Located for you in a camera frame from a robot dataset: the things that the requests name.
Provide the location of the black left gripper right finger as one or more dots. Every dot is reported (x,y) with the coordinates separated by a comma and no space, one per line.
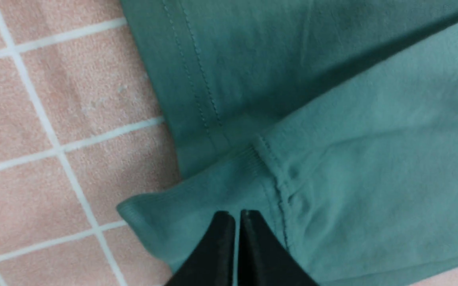
(262,260)

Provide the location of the green long-sleeved shirt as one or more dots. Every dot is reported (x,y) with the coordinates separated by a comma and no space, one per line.
(337,120)

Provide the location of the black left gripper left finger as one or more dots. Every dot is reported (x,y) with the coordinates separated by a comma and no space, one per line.
(211,262)

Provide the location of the pink grid tablecloth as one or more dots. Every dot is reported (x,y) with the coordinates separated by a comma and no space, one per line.
(81,131)

